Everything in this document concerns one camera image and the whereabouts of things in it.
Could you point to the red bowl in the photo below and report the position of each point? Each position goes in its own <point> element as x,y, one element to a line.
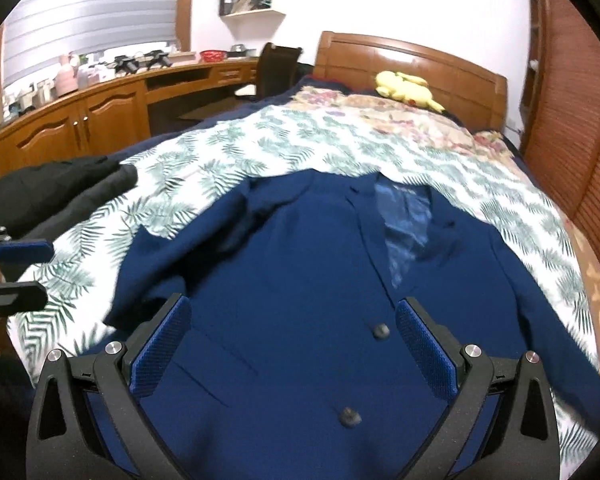
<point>212,56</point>

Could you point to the black folded garment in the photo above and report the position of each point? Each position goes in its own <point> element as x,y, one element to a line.
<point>47,200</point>

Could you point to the palm leaf print bedsheet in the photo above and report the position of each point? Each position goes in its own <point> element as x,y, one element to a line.
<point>177,179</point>

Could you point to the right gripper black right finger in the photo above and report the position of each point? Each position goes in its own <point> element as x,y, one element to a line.
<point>499,421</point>

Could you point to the white window blind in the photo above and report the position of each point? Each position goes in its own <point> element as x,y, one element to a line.
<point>38,32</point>

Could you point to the wooden louvered wardrobe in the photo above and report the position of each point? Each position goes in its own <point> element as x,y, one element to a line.
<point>562,144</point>

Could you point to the yellow plush toy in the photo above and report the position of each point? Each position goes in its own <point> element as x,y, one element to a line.
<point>407,89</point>

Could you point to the navy blue suit jacket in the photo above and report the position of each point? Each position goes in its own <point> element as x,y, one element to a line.
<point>293,366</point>

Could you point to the floral quilt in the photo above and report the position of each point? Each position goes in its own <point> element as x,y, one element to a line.
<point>475,173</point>

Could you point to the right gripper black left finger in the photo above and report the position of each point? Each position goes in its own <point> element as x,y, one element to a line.
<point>64,437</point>

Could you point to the dark wooden chair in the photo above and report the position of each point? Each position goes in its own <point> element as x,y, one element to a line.
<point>275,73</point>

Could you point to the wooden desk cabinet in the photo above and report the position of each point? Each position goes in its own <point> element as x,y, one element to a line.
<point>107,117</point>

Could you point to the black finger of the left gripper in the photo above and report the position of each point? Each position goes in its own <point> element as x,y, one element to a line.
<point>21,298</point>
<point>24,251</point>

